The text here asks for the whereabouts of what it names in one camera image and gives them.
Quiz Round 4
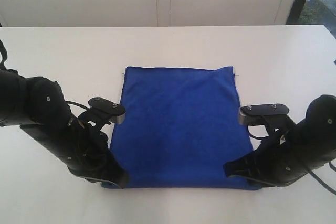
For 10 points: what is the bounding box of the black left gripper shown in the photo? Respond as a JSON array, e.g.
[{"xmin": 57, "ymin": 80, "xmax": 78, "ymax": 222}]
[{"xmin": 20, "ymin": 123, "xmax": 129, "ymax": 189}]

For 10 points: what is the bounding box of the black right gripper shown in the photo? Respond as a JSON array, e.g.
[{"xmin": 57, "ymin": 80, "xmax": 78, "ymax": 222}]
[{"xmin": 223, "ymin": 126, "xmax": 312, "ymax": 188}]

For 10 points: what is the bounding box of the blue towel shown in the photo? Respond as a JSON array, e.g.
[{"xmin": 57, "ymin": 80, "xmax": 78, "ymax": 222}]
[{"xmin": 110, "ymin": 66, "xmax": 254, "ymax": 190}]

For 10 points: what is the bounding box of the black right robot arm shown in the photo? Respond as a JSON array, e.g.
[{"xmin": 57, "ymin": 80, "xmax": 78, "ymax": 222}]
[{"xmin": 223, "ymin": 94, "xmax": 335, "ymax": 193}]

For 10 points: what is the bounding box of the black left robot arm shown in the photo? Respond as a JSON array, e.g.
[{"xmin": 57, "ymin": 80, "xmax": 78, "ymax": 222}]
[{"xmin": 1, "ymin": 45, "xmax": 129, "ymax": 188}]

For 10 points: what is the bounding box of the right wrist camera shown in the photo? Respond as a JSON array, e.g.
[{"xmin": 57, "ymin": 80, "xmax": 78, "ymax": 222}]
[{"xmin": 238, "ymin": 103, "xmax": 295, "ymax": 135}]

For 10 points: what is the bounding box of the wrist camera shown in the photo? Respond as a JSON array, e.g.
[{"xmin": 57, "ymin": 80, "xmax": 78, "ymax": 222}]
[
  {"xmin": 78, "ymin": 97, "xmax": 125, "ymax": 131},
  {"xmin": 238, "ymin": 103, "xmax": 295, "ymax": 135}
]

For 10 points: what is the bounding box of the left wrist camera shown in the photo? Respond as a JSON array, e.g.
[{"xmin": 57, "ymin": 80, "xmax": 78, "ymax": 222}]
[{"xmin": 78, "ymin": 97, "xmax": 125, "ymax": 131}]

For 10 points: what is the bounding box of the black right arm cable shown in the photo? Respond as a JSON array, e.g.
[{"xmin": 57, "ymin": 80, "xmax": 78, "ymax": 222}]
[{"xmin": 246, "ymin": 125, "xmax": 336, "ymax": 193}]

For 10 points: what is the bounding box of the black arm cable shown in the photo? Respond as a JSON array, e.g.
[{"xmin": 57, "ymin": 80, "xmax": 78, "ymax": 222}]
[
  {"xmin": 246, "ymin": 125, "xmax": 336, "ymax": 193},
  {"xmin": 65, "ymin": 100, "xmax": 91, "ymax": 110}
]

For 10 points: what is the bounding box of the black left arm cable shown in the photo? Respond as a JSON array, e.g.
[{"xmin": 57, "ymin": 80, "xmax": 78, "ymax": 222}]
[{"xmin": 65, "ymin": 100, "xmax": 91, "ymax": 110}]

